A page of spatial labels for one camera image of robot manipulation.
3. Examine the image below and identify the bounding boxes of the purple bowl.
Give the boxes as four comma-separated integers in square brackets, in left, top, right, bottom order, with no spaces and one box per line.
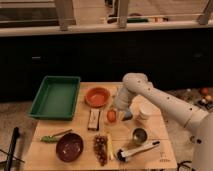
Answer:
[56,133,84,162]

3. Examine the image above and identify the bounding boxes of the orange bowl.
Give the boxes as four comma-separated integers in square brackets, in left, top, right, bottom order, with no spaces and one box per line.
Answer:
[84,87,110,108]

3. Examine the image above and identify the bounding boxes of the wooden block with metal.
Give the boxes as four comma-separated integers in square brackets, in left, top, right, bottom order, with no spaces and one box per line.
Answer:
[88,108,100,131]

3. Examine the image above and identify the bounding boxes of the yellow banana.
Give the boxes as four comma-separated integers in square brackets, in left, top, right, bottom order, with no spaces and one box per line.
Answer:
[107,133,114,160]

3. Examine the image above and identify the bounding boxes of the brown grape bunch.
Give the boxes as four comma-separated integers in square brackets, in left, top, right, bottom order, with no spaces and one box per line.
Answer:
[93,135,107,166]

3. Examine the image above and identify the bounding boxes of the white cup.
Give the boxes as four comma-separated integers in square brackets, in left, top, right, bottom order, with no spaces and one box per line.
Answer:
[133,103,152,120]

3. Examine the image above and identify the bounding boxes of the green plastic tray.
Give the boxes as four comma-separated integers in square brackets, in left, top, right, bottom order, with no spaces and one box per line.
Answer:
[29,76,81,120]

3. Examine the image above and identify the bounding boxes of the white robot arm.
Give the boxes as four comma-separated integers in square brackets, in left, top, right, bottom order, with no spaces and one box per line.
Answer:
[114,73,213,171]

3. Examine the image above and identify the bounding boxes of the black tripod stand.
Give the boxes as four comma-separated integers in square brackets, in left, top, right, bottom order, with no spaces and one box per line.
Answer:
[0,127,24,171]

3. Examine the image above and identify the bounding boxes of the white handled brush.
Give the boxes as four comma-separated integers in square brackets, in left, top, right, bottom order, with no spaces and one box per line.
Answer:
[116,141,160,162]

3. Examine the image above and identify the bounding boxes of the blue sponge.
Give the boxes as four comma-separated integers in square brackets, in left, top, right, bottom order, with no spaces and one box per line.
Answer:
[123,111,133,121]

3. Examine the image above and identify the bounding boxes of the small metal cup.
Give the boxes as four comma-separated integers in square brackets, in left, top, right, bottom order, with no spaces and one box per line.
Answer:
[133,128,148,145]

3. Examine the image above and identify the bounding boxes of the orange apple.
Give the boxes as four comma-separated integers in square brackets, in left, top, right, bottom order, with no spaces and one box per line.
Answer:
[107,109,117,123]

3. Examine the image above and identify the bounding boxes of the green handled spoon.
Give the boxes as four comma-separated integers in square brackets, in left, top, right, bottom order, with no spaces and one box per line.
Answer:
[40,130,71,143]

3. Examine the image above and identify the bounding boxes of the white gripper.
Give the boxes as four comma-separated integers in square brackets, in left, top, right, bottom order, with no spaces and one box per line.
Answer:
[108,89,134,122]

